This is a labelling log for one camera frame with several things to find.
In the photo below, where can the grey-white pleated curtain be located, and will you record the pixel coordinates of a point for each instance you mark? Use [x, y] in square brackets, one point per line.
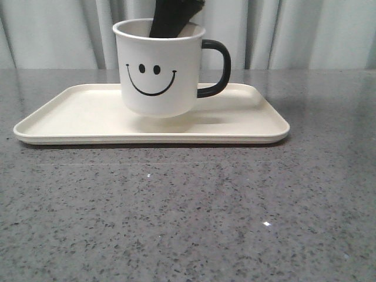
[258, 34]

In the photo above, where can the cream rectangular plastic tray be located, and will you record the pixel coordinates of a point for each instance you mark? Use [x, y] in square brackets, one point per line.
[95, 114]

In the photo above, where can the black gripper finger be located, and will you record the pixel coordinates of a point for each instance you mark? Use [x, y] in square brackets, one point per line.
[171, 16]

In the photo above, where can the white smiley mug black handle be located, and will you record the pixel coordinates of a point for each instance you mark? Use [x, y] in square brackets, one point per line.
[159, 77]

